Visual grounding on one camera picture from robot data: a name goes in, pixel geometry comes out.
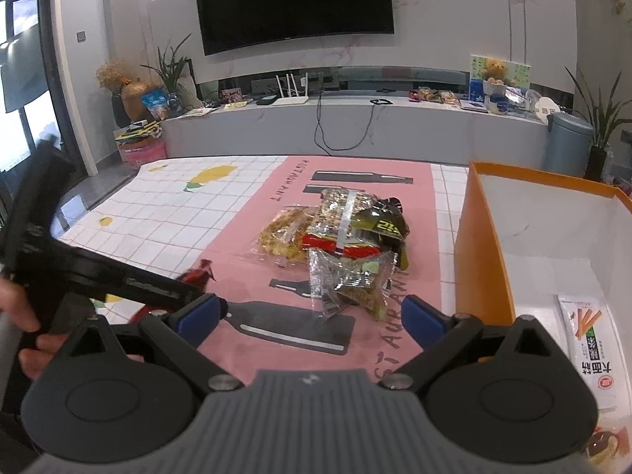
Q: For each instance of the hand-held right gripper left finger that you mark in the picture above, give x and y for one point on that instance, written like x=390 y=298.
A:
x=200 y=313

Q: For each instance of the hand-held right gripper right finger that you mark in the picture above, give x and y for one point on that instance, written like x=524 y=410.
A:
x=422 y=318

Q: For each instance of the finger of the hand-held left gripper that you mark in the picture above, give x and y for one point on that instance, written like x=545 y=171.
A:
x=138 y=284

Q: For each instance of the orange cardboard box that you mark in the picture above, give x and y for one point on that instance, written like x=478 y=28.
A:
x=484 y=266

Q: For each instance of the clear packet of white balls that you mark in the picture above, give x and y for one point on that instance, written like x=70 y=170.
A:
x=345 y=281

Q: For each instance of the dark green snack packet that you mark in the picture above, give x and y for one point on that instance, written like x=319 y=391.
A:
x=385 y=224

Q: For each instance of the red wrapper snack packet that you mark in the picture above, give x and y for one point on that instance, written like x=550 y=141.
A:
x=326 y=242

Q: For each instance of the white green stick snack packet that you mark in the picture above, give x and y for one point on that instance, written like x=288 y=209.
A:
x=590 y=355

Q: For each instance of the small bun packet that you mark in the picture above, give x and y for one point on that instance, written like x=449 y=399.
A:
x=605 y=447

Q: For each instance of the person's left hand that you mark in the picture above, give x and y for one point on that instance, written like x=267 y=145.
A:
x=19 y=311

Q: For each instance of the lemon print checked tablecloth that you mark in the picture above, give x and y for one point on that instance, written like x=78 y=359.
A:
x=173 y=217

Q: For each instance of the pink table mat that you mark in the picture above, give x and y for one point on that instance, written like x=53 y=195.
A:
x=276 y=301

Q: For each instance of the pink storage box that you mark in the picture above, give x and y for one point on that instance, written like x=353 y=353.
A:
x=143 y=155

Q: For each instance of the yellow black paper stack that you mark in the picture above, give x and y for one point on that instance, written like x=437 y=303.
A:
x=138 y=132

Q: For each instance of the golden gourd vase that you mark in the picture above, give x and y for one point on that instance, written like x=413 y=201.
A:
x=134 y=101

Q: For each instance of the dried flower bunch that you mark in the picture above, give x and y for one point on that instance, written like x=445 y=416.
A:
x=112 y=73

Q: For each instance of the blue packet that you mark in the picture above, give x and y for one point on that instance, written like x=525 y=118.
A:
x=155 y=102

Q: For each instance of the grey television console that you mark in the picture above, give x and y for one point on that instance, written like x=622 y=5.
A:
x=419 y=128

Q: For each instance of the long-leaf potted plant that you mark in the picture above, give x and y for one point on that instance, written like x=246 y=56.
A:
x=170 y=71

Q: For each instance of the snack pile on console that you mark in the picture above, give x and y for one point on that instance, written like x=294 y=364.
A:
x=432 y=96

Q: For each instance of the grey trash bin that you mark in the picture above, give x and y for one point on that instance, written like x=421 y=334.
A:
x=565 y=143

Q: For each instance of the blue round tin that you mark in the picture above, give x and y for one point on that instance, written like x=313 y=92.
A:
x=497 y=104

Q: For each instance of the white router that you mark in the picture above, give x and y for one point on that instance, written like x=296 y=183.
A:
x=291 y=100

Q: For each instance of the tall potted plant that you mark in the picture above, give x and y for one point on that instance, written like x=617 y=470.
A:
x=600 y=158

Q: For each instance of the white round item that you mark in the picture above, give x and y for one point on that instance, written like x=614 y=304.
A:
x=548 y=108

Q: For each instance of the teddy bear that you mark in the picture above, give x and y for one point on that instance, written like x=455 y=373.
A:
x=493 y=71

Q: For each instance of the green picture card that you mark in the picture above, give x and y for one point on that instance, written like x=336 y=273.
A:
x=518 y=74

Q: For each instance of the black television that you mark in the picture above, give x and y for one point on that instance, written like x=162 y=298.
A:
x=296 y=0

